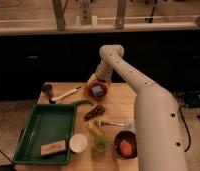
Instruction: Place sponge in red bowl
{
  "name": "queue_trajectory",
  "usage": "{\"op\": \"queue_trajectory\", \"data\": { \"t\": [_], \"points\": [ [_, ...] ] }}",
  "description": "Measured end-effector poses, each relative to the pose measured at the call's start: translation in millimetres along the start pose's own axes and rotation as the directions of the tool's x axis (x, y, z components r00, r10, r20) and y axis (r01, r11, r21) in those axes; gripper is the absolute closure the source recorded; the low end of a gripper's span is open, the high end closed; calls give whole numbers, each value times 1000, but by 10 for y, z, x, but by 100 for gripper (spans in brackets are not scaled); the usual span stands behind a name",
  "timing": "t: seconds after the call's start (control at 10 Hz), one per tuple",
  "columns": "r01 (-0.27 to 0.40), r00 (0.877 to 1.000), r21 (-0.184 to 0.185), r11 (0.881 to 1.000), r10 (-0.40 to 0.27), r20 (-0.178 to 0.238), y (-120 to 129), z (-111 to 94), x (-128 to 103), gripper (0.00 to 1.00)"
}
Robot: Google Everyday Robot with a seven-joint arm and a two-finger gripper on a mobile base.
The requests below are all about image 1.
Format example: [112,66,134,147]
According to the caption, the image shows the blue sponge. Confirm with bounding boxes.
[91,86,104,98]

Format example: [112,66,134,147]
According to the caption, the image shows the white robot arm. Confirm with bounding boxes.
[99,45,188,171]

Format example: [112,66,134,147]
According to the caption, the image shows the red bowl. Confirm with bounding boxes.
[84,82,108,100]

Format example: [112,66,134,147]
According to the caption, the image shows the dark bowl with orange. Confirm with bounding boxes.
[114,131,137,159]

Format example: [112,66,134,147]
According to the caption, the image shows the silver fork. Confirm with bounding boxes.
[94,120,125,126]

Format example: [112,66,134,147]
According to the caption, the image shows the green plastic cup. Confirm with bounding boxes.
[94,136,108,152]

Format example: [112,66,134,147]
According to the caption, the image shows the green plastic tray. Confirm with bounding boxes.
[13,104,77,165]

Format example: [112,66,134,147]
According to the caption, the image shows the white round cup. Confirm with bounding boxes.
[69,133,88,153]

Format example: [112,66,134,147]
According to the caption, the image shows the orange ball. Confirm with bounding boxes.
[120,140,133,157]

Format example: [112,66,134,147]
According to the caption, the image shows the wooden block brush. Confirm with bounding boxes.
[41,140,66,156]

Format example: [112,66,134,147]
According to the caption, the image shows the left wooden post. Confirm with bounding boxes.
[52,0,65,31]

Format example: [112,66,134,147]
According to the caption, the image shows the wooden post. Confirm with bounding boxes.
[52,0,65,31]
[115,0,127,29]

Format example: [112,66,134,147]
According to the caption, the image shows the right wooden post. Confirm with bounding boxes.
[115,0,127,29]

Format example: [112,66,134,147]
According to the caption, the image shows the black cable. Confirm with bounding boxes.
[178,103,200,153]

